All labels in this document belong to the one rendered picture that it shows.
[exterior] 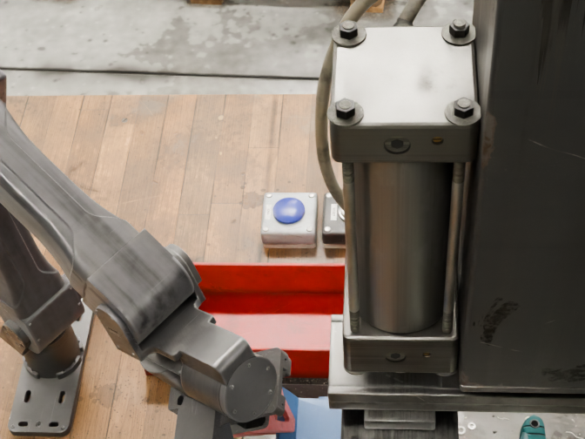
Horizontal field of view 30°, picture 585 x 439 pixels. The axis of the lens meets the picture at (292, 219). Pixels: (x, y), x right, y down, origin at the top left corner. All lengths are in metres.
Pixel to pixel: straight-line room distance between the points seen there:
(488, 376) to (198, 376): 0.24
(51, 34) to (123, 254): 2.25
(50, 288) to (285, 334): 0.29
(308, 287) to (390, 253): 0.55
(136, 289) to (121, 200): 0.56
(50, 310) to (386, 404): 0.41
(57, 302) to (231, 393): 0.34
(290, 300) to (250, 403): 0.42
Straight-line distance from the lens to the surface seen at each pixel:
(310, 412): 1.12
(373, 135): 0.66
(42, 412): 1.28
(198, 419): 0.97
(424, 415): 0.94
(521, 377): 0.85
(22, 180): 0.93
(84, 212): 0.92
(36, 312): 1.17
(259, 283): 1.31
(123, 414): 1.27
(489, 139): 0.63
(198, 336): 0.91
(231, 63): 2.93
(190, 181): 1.45
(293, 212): 1.35
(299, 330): 1.29
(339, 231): 1.34
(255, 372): 0.90
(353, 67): 0.69
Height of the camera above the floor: 1.98
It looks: 51 degrees down
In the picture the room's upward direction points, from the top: 6 degrees counter-clockwise
